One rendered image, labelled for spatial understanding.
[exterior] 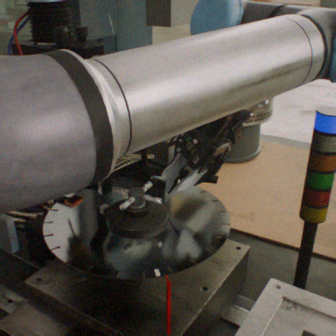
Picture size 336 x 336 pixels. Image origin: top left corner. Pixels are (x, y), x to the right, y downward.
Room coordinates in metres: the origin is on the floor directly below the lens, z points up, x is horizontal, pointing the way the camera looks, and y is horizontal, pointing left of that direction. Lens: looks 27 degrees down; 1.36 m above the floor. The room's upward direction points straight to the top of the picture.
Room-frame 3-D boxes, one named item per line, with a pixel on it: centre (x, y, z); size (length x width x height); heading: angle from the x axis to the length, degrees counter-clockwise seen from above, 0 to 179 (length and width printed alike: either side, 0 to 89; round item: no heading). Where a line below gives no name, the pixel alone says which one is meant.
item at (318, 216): (0.62, -0.25, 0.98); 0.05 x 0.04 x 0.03; 147
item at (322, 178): (0.62, -0.25, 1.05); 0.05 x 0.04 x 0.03; 147
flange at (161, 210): (0.65, 0.05, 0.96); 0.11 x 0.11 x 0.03
